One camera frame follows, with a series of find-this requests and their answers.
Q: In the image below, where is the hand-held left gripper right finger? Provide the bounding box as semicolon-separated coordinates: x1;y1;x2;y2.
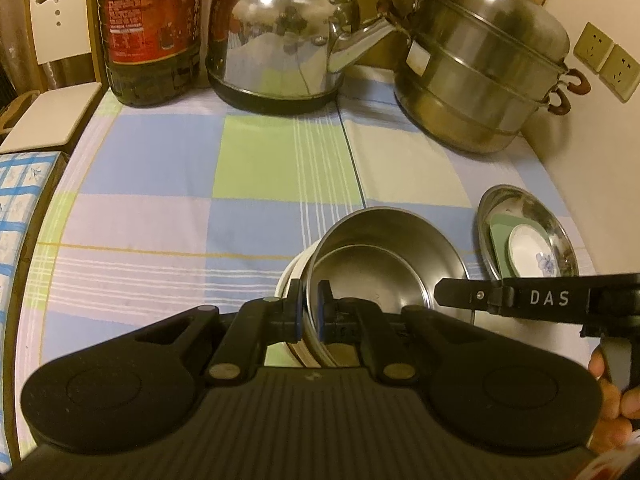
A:
316;280;482;385

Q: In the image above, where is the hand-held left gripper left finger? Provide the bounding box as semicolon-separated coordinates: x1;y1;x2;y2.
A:
145;277;306;387

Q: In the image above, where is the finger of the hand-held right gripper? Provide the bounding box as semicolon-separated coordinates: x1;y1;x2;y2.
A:
434;276;511;315

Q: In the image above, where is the cream round bowl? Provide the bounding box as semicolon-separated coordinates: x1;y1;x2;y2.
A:
274;252;321;361

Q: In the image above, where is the small floral plate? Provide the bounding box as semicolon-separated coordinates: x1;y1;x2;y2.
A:
507;224;560;279

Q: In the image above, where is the green square plate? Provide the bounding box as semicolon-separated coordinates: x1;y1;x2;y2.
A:
489;212;526;279

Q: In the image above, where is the stainless steel bowl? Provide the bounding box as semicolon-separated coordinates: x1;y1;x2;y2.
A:
300;207;471;368

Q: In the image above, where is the stainless steel plate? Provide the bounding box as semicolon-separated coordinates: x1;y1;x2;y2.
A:
475;185;581;282

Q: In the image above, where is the person's right hand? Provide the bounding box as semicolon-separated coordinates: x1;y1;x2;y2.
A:
587;347;640;450

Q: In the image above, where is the red white cloth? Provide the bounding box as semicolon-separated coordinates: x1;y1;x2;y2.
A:
575;430;640;480

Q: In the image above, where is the checked tablecloth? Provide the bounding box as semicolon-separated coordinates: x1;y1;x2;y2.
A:
10;64;596;461

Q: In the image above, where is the stainless steel steamer pot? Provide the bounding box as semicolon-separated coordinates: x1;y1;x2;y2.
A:
377;0;592;154

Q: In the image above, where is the stainless steel kettle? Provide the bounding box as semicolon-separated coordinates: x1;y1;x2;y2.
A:
205;0;412;114

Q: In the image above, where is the blue patterned cloth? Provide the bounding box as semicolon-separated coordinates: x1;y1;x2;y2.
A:
0;152;67;463

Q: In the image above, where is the white wooden chair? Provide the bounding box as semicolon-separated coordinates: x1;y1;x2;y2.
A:
0;0;104;156

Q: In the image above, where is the dark oil bottle red label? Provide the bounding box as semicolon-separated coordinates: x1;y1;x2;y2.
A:
95;0;207;109

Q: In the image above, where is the beige curtain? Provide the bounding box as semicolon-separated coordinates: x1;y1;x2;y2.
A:
0;0;38;98

